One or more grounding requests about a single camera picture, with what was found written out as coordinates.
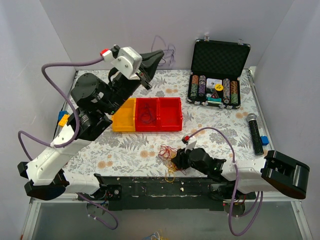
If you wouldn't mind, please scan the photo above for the red plastic bin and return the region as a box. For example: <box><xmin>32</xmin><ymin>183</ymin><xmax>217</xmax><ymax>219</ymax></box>
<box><xmin>135</xmin><ymin>97</ymin><xmax>160</xmax><ymax>132</ymax></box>
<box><xmin>158</xmin><ymin>97</ymin><xmax>183</xmax><ymax>132</ymax></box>

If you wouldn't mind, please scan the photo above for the aluminium frame rail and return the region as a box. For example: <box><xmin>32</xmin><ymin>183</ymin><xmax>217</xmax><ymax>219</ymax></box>
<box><xmin>20</xmin><ymin>193</ymin><xmax>90</xmax><ymax>240</ymax></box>

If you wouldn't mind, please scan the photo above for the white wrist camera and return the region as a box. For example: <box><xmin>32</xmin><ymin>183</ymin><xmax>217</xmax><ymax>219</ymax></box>
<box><xmin>100</xmin><ymin>45</ymin><xmax>143</xmax><ymax>80</ymax></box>
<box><xmin>182</xmin><ymin>135</ymin><xmax>197</xmax><ymax>153</ymax></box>

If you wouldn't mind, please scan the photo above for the yellow plastic bin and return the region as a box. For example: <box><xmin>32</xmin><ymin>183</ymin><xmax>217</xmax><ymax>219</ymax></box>
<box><xmin>112</xmin><ymin>98</ymin><xmax>136</xmax><ymax>132</ymax></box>

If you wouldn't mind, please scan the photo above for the black poker chip case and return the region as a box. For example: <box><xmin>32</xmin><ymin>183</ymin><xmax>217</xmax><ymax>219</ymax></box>
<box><xmin>187</xmin><ymin>39</ymin><xmax>251</xmax><ymax>109</ymax></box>

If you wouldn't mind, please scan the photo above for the black handheld microphone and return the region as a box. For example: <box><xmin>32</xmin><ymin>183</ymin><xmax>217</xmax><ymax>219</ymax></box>
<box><xmin>246</xmin><ymin>113</ymin><xmax>264</xmax><ymax>156</ymax></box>

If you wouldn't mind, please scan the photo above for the red plastic bin middle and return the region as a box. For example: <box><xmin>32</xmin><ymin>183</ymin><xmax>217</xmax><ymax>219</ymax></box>
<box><xmin>135</xmin><ymin>97</ymin><xmax>160</xmax><ymax>132</ymax></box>

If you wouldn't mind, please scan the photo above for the playing card deck box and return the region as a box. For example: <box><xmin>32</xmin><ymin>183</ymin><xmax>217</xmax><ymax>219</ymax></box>
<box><xmin>206</xmin><ymin>78</ymin><xmax>223</xmax><ymax>90</ymax></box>

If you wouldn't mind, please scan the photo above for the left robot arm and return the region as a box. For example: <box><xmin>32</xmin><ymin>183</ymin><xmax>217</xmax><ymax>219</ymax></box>
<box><xmin>17</xmin><ymin>46</ymin><xmax>164</xmax><ymax>201</ymax></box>

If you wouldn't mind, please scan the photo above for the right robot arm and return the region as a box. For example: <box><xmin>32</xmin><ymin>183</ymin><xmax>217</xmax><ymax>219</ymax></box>
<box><xmin>171</xmin><ymin>148</ymin><xmax>310</xmax><ymax>200</ymax></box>

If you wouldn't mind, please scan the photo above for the yellow round dealer button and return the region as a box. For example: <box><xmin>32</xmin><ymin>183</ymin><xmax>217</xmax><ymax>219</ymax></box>
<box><xmin>214</xmin><ymin>83</ymin><xmax>224</xmax><ymax>92</ymax></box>

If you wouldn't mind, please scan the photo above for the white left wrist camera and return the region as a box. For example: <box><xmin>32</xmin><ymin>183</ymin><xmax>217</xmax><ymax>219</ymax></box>
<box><xmin>100</xmin><ymin>45</ymin><xmax>143</xmax><ymax>80</ymax></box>

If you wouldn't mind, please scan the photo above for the poker chip stack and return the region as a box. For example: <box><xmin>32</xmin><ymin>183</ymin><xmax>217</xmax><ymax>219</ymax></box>
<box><xmin>222</xmin><ymin>78</ymin><xmax>231</xmax><ymax>104</ymax></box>
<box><xmin>230</xmin><ymin>81</ymin><xmax>238</xmax><ymax>105</ymax></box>
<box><xmin>189</xmin><ymin>75</ymin><xmax>199</xmax><ymax>100</ymax></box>
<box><xmin>197</xmin><ymin>75</ymin><xmax>206</xmax><ymax>98</ymax></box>

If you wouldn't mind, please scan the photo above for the blue toy block right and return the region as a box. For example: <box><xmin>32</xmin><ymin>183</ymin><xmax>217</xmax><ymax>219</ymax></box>
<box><xmin>260</xmin><ymin>135</ymin><xmax>270</xmax><ymax>146</ymax></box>

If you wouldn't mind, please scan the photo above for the floral patterned table mat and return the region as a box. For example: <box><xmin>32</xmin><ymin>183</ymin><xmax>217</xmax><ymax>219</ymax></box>
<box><xmin>63</xmin><ymin>70</ymin><xmax>265</xmax><ymax>177</ymax></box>

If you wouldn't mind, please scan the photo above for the teal rectangular tag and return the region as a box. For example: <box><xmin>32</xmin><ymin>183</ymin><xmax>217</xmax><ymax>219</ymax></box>
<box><xmin>207</xmin><ymin>97</ymin><xmax>222</xmax><ymax>103</ymax></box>

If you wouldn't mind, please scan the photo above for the cable bundle bottom edge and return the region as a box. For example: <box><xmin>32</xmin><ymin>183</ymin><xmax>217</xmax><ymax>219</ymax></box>
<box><xmin>142</xmin><ymin>229</ymin><xmax>168</xmax><ymax>240</ymax></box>

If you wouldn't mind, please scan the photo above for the red plastic bin right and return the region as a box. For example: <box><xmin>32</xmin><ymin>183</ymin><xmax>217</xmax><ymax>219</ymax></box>
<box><xmin>158</xmin><ymin>97</ymin><xmax>183</xmax><ymax>132</ymax></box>

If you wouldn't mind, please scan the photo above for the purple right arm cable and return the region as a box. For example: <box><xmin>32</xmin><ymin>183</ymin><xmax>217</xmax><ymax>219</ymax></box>
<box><xmin>188</xmin><ymin>127</ymin><xmax>264</xmax><ymax>236</ymax></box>

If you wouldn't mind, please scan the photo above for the yellow toy block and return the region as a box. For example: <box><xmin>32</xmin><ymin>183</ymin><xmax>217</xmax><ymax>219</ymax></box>
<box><xmin>58</xmin><ymin>114</ymin><xmax>69</xmax><ymax>127</ymax></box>

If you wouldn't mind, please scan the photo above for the blue toy block left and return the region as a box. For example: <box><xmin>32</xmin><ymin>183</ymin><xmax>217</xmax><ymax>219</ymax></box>
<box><xmin>58</xmin><ymin>110</ymin><xmax>68</xmax><ymax>121</ymax></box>

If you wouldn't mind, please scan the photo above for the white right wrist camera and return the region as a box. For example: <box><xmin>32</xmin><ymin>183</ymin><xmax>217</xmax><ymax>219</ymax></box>
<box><xmin>182</xmin><ymin>135</ymin><xmax>197</xmax><ymax>153</ymax></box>

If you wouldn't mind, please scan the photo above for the yellow thin cable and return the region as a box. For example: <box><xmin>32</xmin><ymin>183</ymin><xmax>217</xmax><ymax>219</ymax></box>
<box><xmin>164</xmin><ymin>159</ymin><xmax>182</xmax><ymax>183</ymax></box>

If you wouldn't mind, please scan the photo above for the blue toy block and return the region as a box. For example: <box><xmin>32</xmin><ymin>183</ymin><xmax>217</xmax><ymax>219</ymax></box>
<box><xmin>260</xmin><ymin>135</ymin><xmax>270</xmax><ymax>146</ymax></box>
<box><xmin>58</xmin><ymin>110</ymin><xmax>68</xmax><ymax>121</ymax></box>

